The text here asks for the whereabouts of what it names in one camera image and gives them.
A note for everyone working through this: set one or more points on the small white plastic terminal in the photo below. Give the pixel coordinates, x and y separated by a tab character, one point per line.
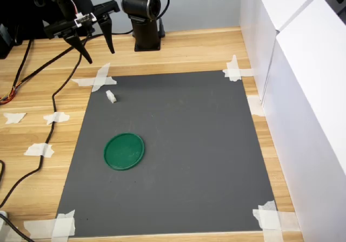
111	96

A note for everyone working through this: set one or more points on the round green lid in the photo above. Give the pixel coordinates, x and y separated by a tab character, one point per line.
124	151

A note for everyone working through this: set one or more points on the white tape piece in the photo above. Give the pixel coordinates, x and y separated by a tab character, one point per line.
60	117
14	117
63	224
101	81
267	220
255	106
232	72
36	150

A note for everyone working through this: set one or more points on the dark grey mat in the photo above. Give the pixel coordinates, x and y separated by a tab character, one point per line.
175	144

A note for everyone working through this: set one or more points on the white cardboard partition box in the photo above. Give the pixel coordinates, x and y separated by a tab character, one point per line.
311	117
256	36

